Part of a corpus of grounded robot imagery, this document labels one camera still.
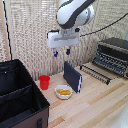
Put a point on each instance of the red plastic cup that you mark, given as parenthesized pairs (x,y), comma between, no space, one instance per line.
(44,82)

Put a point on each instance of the woven bamboo screen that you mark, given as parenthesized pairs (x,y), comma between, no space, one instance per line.
(30,36)

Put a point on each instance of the thin black pole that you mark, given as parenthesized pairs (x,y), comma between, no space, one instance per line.
(6,30)

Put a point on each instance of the dark blue book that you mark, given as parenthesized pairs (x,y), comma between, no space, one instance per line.
(72,77)

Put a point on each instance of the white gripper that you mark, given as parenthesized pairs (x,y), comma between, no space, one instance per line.
(63,39)

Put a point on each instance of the white black Franka robot arm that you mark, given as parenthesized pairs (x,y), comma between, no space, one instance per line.
(74,12)

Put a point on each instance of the white bowl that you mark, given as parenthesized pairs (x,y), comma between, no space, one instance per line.
(63,94)

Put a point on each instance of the black fabric storage box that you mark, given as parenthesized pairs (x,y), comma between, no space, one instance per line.
(20,96)

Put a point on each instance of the black toaster oven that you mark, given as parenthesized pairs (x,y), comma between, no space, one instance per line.
(112,56)

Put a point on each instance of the yellow food pieces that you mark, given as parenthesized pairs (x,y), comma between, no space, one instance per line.
(63,91)

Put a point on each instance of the wooden screen post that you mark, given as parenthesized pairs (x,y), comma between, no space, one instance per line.
(56,63)

